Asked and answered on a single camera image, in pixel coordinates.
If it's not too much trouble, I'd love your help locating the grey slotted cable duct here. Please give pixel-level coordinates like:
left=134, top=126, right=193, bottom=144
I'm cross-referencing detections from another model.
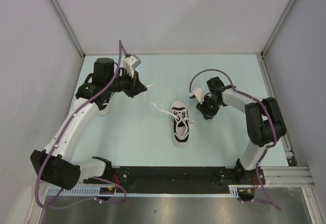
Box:
left=60, top=185, right=256, bottom=198

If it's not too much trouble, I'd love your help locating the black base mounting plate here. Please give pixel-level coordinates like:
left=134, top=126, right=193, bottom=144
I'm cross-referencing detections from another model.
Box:
left=84, top=166, right=266, bottom=194

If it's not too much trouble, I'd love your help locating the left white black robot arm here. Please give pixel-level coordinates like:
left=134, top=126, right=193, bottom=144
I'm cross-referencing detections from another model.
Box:
left=30, top=54, right=147, bottom=190

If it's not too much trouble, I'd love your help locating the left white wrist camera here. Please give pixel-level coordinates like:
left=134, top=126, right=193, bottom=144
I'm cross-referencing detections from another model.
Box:
left=123, top=54, right=142, bottom=78

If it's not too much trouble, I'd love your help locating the aluminium front frame rail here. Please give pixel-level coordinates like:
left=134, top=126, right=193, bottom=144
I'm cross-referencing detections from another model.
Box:
left=37, top=166, right=313, bottom=186

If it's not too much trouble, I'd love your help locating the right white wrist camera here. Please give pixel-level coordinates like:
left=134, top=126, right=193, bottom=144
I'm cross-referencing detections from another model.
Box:
left=189, top=88, right=205, bottom=104

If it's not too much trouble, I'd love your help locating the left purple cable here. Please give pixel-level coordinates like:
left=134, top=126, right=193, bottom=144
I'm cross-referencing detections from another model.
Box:
left=35, top=40, right=130, bottom=209

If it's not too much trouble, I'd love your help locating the black white sneaker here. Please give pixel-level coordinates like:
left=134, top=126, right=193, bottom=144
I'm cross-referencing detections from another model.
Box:
left=97, top=96, right=111, bottom=116
left=143, top=92, right=195, bottom=148

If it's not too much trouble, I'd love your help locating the purple cable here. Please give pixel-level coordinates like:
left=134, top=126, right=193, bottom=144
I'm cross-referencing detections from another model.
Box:
left=35, top=40, right=130, bottom=209
left=188, top=68, right=282, bottom=211

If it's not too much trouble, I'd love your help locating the aluminium corner post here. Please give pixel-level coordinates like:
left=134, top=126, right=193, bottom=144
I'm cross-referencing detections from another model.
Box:
left=262, top=0, right=308, bottom=55
left=38, top=0, right=86, bottom=58

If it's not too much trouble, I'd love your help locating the right aluminium corner post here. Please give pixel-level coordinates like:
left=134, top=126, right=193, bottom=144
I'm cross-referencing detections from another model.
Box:
left=262, top=0, right=308, bottom=55

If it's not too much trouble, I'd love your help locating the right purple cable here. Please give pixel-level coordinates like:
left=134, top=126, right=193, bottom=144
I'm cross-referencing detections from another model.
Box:
left=188, top=68, right=282, bottom=211

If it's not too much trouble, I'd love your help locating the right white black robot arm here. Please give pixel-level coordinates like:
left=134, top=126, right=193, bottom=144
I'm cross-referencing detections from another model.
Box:
left=189, top=76, right=287, bottom=184

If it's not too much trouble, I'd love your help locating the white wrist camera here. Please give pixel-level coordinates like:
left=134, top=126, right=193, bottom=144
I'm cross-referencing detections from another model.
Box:
left=123, top=54, right=142, bottom=78
left=189, top=88, right=205, bottom=104

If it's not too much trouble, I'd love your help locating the left aluminium corner post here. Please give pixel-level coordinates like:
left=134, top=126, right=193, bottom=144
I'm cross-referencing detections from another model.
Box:
left=38, top=0, right=86, bottom=58

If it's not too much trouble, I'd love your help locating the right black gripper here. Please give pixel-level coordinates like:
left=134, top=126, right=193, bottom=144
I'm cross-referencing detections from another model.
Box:
left=196, top=95, right=222, bottom=120

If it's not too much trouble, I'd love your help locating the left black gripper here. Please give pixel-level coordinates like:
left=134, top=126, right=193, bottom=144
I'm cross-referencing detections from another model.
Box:
left=106, top=67, right=147, bottom=98

